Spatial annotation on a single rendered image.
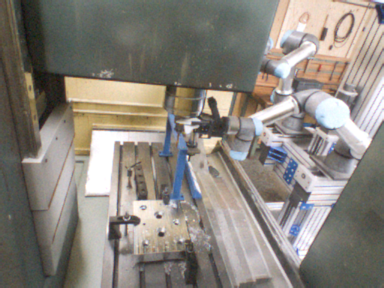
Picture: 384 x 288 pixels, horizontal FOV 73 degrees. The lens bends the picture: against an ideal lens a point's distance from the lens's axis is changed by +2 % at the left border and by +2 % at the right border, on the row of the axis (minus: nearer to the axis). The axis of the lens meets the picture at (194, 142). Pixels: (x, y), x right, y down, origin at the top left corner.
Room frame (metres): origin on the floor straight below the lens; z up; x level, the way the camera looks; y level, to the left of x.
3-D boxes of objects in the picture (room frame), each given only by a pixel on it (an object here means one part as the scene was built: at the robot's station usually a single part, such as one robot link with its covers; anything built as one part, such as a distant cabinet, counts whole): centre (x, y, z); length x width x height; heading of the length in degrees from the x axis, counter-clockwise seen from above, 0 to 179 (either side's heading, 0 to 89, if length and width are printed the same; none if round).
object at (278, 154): (1.65, -0.61, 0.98); 0.09 x 0.09 x 0.09; 18
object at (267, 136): (1.79, -0.68, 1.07); 0.40 x 0.13 x 0.09; 108
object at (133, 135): (1.52, 0.26, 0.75); 0.89 x 0.70 x 0.26; 108
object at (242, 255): (1.22, -0.25, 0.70); 0.90 x 0.30 x 0.16; 18
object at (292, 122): (1.79, -0.68, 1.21); 0.15 x 0.15 x 0.10
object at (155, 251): (0.81, 0.08, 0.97); 0.29 x 0.23 x 0.05; 18
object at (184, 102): (0.90, 0.07, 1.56); 0.16 x 0.16 x 0.12
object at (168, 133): (1.50, 0.18, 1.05); 0.10 x 0.05 x 0.30; 108
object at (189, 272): (0.68, -0.07, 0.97); 0.13 x 0.03 x 0.15; 18
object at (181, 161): (1.08, 0.05, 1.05); 0.10 x 0.05 x 0.30; 108
